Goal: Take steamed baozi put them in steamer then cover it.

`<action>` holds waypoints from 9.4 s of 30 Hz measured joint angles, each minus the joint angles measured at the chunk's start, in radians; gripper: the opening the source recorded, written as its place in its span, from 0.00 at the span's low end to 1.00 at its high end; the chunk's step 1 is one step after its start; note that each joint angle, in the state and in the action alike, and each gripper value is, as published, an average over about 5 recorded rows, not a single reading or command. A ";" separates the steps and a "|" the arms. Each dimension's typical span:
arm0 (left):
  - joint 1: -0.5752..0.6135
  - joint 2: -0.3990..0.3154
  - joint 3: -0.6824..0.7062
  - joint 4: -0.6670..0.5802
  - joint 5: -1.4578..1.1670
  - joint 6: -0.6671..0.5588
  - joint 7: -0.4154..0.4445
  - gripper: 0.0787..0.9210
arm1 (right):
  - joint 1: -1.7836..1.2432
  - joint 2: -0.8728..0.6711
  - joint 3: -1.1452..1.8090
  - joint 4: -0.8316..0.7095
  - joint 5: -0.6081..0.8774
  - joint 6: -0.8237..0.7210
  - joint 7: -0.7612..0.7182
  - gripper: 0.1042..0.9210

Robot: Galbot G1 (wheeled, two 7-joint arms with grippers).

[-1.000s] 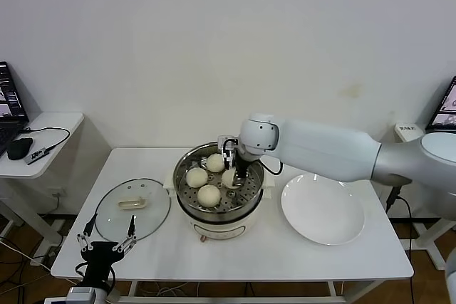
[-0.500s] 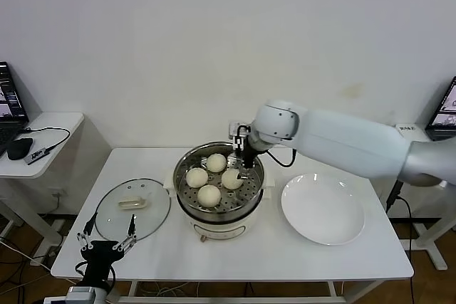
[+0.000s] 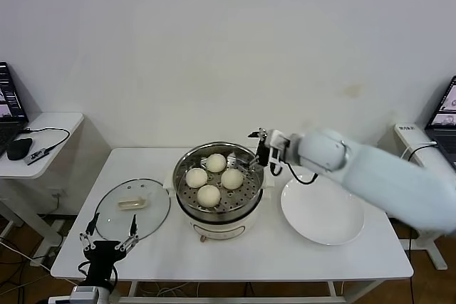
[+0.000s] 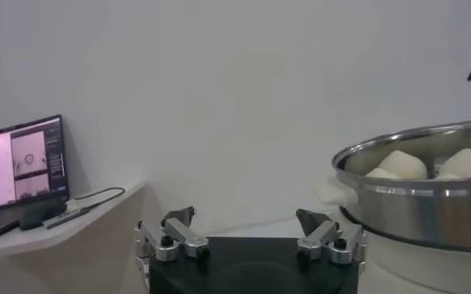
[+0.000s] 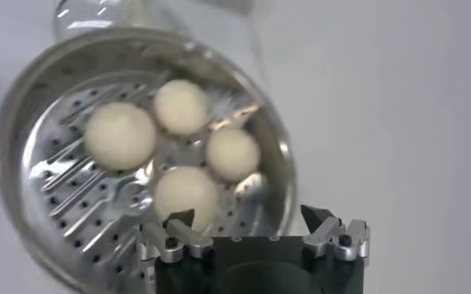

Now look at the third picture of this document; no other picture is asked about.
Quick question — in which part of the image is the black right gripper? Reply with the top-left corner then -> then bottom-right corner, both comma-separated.
248,128 -> 291,176

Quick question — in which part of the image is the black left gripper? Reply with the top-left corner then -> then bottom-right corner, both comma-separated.
78,213 -> 139,283

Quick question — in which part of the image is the glass pot lid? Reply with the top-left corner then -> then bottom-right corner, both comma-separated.
94,179 -> 172,245

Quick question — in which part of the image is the white steamed baozi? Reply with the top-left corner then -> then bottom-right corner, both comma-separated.
185,168 -> 209,189
207,153 -> 228,173
221,169 -> 245,191
197,184 -> 222,208

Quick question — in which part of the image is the perforated steel steamer basket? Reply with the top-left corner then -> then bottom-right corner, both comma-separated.
173,142 -> 266,214

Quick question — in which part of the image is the cream electric cooking pot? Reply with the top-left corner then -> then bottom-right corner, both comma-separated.
163,167 -> 276,244

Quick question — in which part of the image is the white round plate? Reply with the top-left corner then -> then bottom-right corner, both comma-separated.
280,174 -> 366,247

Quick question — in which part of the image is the grey usb hub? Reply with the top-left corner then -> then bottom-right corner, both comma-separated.
27,147 -> 51,167

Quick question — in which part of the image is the white side desk with mouse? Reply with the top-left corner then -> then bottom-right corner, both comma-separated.
0,112 -> 86,250

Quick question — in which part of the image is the black computer mouse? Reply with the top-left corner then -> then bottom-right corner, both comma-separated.
7,138 -> 33,162

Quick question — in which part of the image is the white side desk with label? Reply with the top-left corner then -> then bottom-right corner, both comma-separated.
393,122 -> 456,271

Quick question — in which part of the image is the black laptop with pink screen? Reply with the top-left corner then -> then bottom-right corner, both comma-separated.
0,62 -> 30,157

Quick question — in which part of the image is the grey laptop with open screen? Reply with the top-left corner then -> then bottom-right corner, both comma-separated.
425,75 -> 456,169

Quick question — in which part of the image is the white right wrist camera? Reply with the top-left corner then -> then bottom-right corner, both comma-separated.
266,129 -> 290,163

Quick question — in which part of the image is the thin black hub cable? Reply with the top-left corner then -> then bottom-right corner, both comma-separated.
23,127 -> 71,152

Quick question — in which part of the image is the black cable with inline adapter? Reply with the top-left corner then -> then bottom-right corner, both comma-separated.
407,142 -> 438,304

